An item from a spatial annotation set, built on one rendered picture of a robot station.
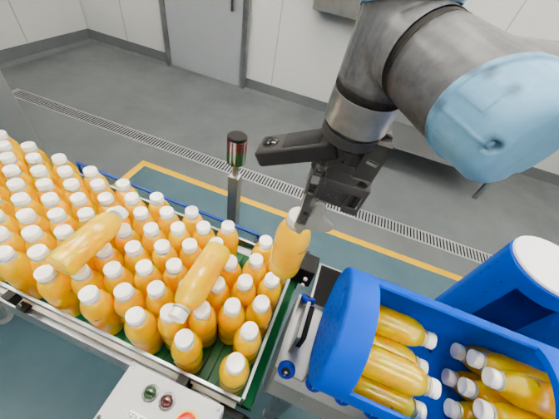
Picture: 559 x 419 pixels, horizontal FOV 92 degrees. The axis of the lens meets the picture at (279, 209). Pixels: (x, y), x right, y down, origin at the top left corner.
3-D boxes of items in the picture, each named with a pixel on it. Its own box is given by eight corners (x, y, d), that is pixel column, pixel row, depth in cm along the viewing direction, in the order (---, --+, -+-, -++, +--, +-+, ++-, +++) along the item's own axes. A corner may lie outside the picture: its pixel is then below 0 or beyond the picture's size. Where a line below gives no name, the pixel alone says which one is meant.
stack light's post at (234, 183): (230, 309, 173) (238, 180, 93) (224, 307, 173) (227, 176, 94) (232, 303, 175) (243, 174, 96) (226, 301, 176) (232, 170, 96)
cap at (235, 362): (248, 358, 58) (248, 357, 57) (239, 377, 56) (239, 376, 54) (232, 350, 59) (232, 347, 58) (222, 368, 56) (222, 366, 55)
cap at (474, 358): (484, 352, 63) (476, 349, 63) (482, 370, 61) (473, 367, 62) (472, 349, 66) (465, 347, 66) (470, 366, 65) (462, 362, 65)
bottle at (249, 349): (234, 372, 72) (237, 352, 59) (229, 345, 76) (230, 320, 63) (259, 363, 74) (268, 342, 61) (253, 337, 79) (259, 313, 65)
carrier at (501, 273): (391, 322, 168) (415, 373, 150) (494, 239, 105) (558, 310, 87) (428, 315, 176) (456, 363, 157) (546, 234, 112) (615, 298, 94)
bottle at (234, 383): (250, 374, 72) (257, 355, 59) (237, 403, 68) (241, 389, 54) (227, 362, 73) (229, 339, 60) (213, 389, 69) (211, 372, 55)
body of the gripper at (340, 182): (353, 220, 39) (394, 158, 30) (296, 202, 39) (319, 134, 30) (357, 184, 44) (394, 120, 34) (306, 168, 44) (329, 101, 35)
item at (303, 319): (295, 355, 74) (306, 341, 65) (287, 352, 75) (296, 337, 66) (305, 322, 81) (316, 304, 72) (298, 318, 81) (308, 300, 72)
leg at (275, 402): (270, 423, 137) (296, 405, 92) (260, 418, 138) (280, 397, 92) (274, 410, 141) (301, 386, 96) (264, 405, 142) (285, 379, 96)
